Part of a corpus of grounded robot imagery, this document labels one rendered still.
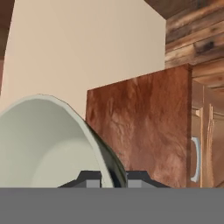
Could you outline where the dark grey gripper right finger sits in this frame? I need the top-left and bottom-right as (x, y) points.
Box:
(126, 171), (170, 189)

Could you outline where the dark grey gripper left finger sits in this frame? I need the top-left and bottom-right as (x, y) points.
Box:
(58, 171), (102, 189)

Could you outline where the pale green bowl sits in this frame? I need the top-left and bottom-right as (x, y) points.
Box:
(0, 94), (129, 189)

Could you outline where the light wooden cabinet door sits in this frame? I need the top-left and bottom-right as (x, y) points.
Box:
(186, 80), (224, 189)

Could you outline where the pale blue cabinet handle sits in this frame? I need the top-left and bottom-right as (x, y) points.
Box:
(190, 136), (201, 184)

